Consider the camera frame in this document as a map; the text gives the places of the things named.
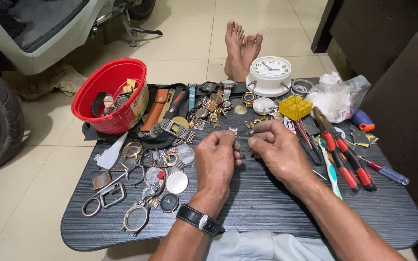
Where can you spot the small red plastic piece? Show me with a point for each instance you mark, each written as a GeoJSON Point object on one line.
{"type": "Point", "coordinates": [161, 174]}

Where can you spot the small grey metal piece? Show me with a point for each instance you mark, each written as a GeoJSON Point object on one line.
{"type": "Point", "coordinates": [251, 132]}

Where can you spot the person's bare foot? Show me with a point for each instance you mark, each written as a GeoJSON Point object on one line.
{"type": "Point", "coordinates": [252, 47]}
{"type": "Point", "coordinates": [234, 50]}

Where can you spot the clear watch crystal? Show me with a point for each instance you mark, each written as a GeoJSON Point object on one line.
{"type": "Point", "coordinates": [187, 154]}

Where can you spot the brown leather pouch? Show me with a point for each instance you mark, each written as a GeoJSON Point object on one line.
{"type": "Point", "coordinates": [154, 110]}

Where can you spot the silver wristwatch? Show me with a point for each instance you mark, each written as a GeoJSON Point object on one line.
{"type": "Point", "coordinates": [227, 87]}

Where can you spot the pink tweezers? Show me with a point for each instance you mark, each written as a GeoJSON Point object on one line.
{"type": "Point", "coordinates": [302, 132]}

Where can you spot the large gold disc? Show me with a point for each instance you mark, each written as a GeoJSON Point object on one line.
{"type": "Point", "coordinates": [181, 121]}

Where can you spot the red plastic bucket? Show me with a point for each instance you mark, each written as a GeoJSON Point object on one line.
{"type": "Point", "coordinates": [122, 121]}

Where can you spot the yellow watch band holder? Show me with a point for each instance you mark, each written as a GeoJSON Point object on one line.
{"type": "Point", "coordinates": [295, 107]}

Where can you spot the metal scooter stand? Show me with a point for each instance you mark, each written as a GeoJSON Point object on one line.
{"type": "Point", "coordinates": [136, 32]}

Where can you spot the white teal toothbrush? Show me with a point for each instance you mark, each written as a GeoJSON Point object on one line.
{"type": "Point", "coordinates": [331, 174]}

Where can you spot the small silver watch link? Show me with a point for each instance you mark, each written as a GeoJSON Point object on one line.
{"type": "Point", "coordinates": [233, 130]}

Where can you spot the silver round watch case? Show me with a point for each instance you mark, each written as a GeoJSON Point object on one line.
{"type": "Point", "coordinates": [125, 217]}

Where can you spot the black tweezers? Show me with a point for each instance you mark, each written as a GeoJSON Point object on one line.
{"type": "Point", "coordinates": [316, 154]}

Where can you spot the small round watch head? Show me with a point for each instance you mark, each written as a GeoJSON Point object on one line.
{"type": "Point", "coordinates": [226, 105]}

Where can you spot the person's left hand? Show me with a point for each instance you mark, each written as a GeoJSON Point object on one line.
{"type": "Point", "coordinates": [212, 163]}

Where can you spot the small square watch case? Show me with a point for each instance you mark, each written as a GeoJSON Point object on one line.
{"type": "Point", "coordinates": [199, 125]}

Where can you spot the copper square plate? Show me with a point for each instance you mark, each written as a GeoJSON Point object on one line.
{"type": "Point", "coordinates": [102, 180]}

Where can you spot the white alarm clock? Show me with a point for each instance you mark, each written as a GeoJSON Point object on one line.
{"type": "Point", "coordinates": [270, 76]}

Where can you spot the rectangular silver watch case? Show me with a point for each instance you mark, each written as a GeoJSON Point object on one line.
{"type": "Point", "coordinates": [102, 199]}

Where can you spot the silver watch head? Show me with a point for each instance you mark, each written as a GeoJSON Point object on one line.
{"type": "Point", "coordinates": [201, 113]}

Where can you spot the heap of watch parts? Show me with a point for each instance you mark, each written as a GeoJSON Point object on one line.
{"type": "Point", "coordinates": [118, 99]}

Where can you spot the white plastic bottle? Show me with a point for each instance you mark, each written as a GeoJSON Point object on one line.
{"type": "Point", "coordinates": [109, 157]}

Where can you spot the round metal tin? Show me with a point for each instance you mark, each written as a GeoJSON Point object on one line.
{"type": "Point", "coordinates": [263, 106]}

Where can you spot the dark wooden cabinet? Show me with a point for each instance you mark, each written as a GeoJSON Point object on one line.
{"type": "Point", "coordinates": [376, 25]}

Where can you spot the thin metal pin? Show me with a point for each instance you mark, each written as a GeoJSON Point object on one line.
{"type": "Point", "coordinates": [319, 175]}

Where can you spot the small gold disc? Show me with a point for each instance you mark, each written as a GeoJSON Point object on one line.
{"type": "Point", "coordinates": [240, 109]}

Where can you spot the gold watch bezel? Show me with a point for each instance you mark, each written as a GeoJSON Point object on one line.
{"type": "Point", "coordinates": [125, 150]}

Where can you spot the person's grey garment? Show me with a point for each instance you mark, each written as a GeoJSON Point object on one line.
{"type": "Point", "coordinates": [267, 246]}

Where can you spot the round crystal case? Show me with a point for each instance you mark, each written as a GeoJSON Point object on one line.
{"type": "Point", "coordinates": [151, 177]}

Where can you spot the black gold watch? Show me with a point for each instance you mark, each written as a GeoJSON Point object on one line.
{"type": "Point", "coordinates": [248, 97]}

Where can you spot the black sandpaper pieces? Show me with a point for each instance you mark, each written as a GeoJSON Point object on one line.
{"type": "Point", "coordinates": [359, 137]}

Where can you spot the silver round case back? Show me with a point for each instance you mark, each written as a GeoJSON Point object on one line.
{"type": "Point", "coordinates": [176, 182]}

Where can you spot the person's right hand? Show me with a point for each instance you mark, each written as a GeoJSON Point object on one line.
{"type": "Point", "coordinates": [285, 156]}

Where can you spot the black cloth bag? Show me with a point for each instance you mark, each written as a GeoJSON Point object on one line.
{"type": "Point", "coordinates": [93, 132]}

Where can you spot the black watch dial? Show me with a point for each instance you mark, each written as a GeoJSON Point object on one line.
{"type": "Point", "coordinates": [169, 203]}

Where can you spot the thin metal rod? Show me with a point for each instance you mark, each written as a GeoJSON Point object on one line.
{"type": "Point", "coordinates": [111, 185]}

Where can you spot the clear plastic bag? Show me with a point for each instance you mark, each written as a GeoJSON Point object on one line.
{"type": "Point", "coordinates": [336, 98]}

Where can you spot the white scooter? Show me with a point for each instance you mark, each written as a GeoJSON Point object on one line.
{"type": "Point", "coordinates": [49, 43]}

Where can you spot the black square watch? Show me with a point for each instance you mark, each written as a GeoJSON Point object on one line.
{"type": "Point", "coordinates": [209, 87]}

